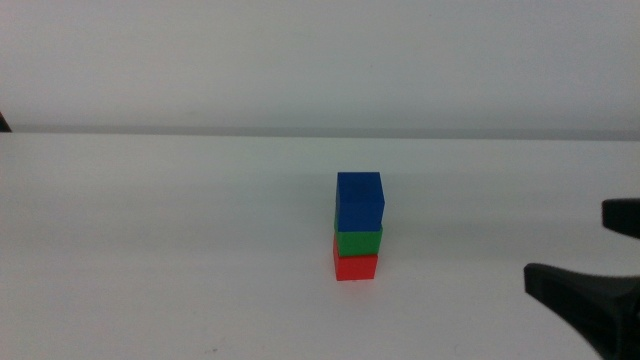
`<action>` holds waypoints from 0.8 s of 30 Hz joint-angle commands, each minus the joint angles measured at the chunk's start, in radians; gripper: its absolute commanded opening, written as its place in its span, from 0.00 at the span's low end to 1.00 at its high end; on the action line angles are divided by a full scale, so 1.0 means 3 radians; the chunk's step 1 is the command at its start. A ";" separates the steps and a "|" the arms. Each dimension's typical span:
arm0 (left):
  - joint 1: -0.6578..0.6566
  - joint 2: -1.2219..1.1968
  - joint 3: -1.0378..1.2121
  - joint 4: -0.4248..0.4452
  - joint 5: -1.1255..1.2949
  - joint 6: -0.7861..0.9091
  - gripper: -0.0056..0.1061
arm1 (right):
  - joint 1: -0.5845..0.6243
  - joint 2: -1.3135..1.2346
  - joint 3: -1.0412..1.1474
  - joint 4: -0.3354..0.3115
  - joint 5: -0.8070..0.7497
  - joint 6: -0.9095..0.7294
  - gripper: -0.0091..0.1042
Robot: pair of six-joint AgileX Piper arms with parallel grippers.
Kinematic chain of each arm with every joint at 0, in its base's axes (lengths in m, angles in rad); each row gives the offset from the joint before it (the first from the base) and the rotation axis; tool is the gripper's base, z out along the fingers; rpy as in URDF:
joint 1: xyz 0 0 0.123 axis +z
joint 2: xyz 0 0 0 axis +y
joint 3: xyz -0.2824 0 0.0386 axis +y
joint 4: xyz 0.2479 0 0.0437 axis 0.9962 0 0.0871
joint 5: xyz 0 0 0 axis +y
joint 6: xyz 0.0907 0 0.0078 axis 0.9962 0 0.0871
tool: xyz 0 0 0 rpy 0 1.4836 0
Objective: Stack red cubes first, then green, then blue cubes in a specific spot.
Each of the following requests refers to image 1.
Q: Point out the red cube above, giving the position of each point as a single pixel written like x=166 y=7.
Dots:
x=356 y=269

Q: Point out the blue cube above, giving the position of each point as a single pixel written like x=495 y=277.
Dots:
x=360 y=202

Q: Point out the dark object at table edge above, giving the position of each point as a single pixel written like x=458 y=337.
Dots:
x=3 y=126

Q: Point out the green cube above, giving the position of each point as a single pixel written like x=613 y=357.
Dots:
x=359 y=243

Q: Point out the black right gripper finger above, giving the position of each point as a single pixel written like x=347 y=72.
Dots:
x=595 y=300

